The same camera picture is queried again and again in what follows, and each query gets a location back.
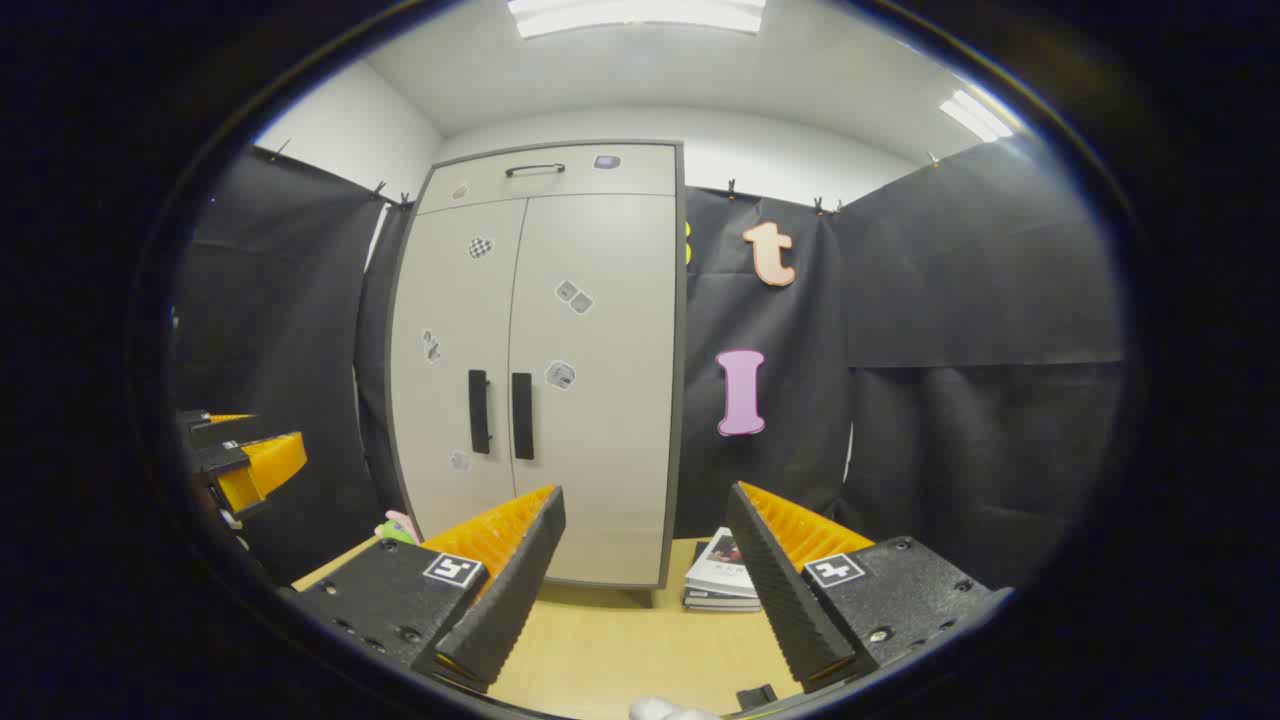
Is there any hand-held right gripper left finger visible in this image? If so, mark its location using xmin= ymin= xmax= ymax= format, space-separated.
xmin=290 ymin=485 xmax=567 ymax=694

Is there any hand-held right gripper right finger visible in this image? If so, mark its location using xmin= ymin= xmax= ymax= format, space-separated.
xmin=726 ymin=481 xmax=1013 ymax=693

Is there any grey shoe cabinet door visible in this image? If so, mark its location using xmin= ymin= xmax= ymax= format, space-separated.
xmin=388 ymin=198 xmax=528 ymax=541
xmin=508 ymin=193 xmax=681 ymax=586

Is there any black door handle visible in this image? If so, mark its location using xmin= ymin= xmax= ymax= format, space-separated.
xmin=468 ymin=370 xmax=492 ymax=456
xmin=512 ymin=372 xmax=535 ymax=461

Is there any grey double-door shoe cabinet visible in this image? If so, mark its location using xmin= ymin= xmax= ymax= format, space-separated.
xmin=385 ymin=140 xmax=689 ymax=591

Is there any grey cabinet drawer front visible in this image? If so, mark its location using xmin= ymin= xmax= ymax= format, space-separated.
xmin=418 ymin=143 xmax=679 ymax=214

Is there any small stack of books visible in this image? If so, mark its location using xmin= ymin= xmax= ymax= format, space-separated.
xmin=683 ymin=527 xmax=763 ymax=613

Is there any black backdrop cloth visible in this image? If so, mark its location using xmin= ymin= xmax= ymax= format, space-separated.
xmin=170 ymin=135 xmax=1131 ymax=591

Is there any ceiling light panel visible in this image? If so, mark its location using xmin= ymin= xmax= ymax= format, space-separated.
xmin=940 ymin=90 xmax=1016 ymax=143
xmin=507 ymin=0 xmax=767 ymax=39

